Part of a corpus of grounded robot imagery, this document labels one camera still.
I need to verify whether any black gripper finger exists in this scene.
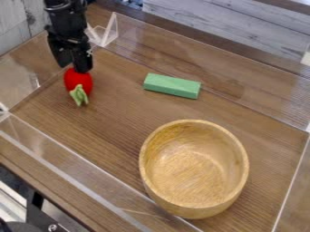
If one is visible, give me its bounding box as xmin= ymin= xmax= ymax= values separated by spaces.
xmin=47 ymin=38 xmax=71 ymax=67
xmin=71 ymin=43 xmax=94 ymax=73

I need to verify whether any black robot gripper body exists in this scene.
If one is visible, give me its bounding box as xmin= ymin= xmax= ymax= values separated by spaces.
xmin=44 ymin=0 xmax=88 ymax=45

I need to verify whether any red plush strawberry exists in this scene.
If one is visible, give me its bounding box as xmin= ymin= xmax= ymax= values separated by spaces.
xmin=63 ymin=68 xmax=94 ymax=106

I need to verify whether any green rectangular block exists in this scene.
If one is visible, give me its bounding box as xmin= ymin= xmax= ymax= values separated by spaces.
xmin=143 ymin=73 xmax=201 ymax=99

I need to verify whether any wooden bowl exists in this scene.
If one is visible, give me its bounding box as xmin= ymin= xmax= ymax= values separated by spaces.
xmin=139 ymin=120 xmax=250 ymax=219

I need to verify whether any clear acrylic corner bracket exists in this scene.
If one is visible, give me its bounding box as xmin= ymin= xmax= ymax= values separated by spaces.
xmin=84 ymin=13 xmax=119 ymax=48

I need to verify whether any clear acrylic tray wall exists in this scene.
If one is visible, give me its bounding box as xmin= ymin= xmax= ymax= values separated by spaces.
xmin=0 ymin=107 xmax=202 ymax=232

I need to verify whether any black metal table bracket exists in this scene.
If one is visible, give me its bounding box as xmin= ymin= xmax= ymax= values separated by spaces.
xmin=26 ymin=191 xmax=70 ymax=232

